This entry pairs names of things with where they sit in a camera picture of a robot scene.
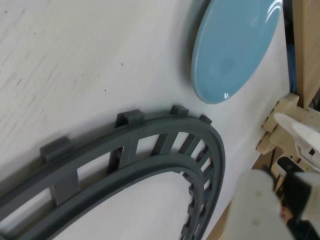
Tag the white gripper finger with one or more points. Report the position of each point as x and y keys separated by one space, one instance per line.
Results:
x=255 y=207
x=305 y=145

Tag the blue round dish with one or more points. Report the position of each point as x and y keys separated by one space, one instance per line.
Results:
x=225 y=50

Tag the brown wooden board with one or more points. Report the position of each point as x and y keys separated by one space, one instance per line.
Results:
x=307 y=50

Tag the grey circular toy train track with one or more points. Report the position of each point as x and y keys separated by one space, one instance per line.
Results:
x=65 y=180

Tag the beige plywood bracket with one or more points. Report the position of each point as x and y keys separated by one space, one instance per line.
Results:
x=287 y=105

